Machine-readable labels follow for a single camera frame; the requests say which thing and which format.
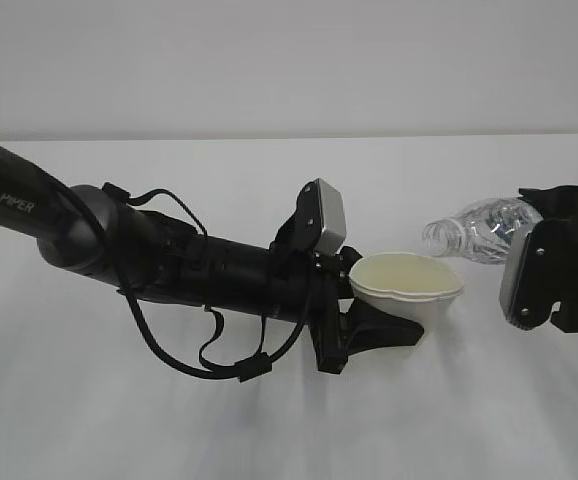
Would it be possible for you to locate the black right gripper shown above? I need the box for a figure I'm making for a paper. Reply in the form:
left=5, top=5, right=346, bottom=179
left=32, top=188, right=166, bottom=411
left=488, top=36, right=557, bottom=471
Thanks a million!
left=517, top=185, right=578, bottom=333

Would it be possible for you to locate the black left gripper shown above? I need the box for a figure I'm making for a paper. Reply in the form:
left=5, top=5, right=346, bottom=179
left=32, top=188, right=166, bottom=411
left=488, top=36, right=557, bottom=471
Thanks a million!
left=269, top=245, right=425, bottom=374

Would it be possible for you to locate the white paper cup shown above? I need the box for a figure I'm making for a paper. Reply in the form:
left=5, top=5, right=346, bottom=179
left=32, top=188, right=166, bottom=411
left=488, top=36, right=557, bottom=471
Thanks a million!
left=348, top=252, right=464, bottom=336

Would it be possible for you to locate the clear green-label water bottle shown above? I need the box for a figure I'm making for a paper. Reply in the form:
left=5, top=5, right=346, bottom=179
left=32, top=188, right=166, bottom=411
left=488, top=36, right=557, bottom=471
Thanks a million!
left=421, top=198, right=543, bottom=265

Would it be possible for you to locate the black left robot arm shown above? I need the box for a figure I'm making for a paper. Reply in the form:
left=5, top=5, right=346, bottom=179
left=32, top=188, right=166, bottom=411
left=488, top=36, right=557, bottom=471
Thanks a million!
left=0, top=146, right=424, bottom=381

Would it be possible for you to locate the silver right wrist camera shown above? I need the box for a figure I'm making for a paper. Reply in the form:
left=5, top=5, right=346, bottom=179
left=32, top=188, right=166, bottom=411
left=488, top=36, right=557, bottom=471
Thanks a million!
left=497, top=218, right=578, bottom=331

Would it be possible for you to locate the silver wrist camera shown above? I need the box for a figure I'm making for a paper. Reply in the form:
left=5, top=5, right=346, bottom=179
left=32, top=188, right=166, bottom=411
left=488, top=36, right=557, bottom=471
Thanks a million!
left=497, top=218, right=578, bottom=331
left=273, top=178, right=346, bottom=256

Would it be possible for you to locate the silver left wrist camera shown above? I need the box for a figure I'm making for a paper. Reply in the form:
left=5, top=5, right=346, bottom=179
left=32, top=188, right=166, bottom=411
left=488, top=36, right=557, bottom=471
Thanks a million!
left=273, top=178, right=346, bottom=256

